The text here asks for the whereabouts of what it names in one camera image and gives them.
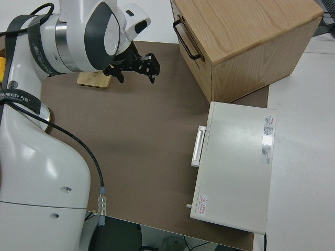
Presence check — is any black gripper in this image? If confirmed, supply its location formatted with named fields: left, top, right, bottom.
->
left=103, top=43, right=161, bottom=85

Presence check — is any gray round plate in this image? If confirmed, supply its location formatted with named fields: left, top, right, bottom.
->
left=38, top=104, right=52, bottom=131

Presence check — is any wooden mug tree stand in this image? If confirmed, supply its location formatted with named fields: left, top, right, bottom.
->
left=76, top=70, right=113, bottom=89

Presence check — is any brown table mat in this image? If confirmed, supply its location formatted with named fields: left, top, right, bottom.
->
left=41, top=40, right=270, bottom=251

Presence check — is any wooden drawer cabinet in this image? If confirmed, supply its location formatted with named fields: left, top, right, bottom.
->
left=170, top=0, right=324, bottom=104

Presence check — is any white box appliance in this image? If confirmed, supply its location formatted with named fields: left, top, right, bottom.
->
left=186, top=101, right=277, bottom=234

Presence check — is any black cabinet drawer handle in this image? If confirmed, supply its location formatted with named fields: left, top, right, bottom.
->
left=172, top=20, right=203, bottom=61

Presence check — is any black printed velcro strap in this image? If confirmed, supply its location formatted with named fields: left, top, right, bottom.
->
left=0, top=88, right=42, bottom=115
left=27, top=15, right=51, bottom=76

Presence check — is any white appliance door handle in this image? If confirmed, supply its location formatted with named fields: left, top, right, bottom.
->
left=191, top=125, right=207, bottom=168

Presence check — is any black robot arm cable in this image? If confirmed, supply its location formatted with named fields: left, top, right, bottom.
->
left=0, top=2, right=108, bottom=251

